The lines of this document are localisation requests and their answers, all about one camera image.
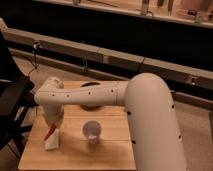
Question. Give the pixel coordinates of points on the dark bowl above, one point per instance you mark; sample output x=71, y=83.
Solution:
x=90, y=108

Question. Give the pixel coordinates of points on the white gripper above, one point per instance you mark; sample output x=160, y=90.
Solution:
x=53, y=114

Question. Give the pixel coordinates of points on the white sponge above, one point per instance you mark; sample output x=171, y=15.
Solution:
x=53, y=141

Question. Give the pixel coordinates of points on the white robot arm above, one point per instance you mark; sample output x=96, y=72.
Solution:
x=150, y=109

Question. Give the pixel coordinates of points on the wooden table board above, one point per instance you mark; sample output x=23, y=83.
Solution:
x=113, y=152

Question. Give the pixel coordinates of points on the red pepper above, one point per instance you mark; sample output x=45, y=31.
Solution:
x=50, y=132

